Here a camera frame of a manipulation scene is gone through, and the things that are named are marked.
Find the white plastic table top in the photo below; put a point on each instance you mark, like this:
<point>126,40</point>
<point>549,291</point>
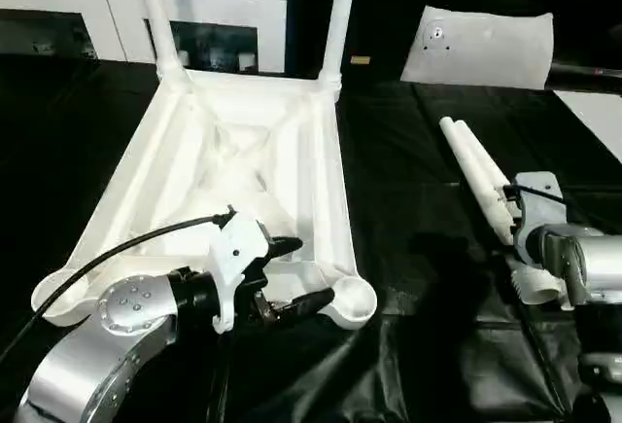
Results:
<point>170,160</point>

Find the white plastic table leg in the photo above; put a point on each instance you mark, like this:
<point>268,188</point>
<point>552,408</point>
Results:
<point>340,19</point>
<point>158,14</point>
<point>478,151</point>
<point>481,185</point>

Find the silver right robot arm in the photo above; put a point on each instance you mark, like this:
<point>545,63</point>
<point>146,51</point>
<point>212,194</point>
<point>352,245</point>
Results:
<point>593,257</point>

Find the black table mat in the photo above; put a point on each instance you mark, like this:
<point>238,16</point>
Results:
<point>413,160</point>

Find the small tan label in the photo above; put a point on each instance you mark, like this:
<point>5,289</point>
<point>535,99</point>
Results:
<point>360,59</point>

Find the black cabinet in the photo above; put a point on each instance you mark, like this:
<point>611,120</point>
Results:
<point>389,5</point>

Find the white flat board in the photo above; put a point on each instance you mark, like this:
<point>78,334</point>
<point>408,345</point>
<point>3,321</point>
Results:
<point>595,112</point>

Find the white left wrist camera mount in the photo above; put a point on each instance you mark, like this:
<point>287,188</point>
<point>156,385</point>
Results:
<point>238,248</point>

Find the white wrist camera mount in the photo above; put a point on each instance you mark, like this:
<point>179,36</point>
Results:
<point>539,204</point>
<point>238,248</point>

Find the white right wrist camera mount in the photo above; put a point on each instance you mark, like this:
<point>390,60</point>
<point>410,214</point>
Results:
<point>539,204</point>

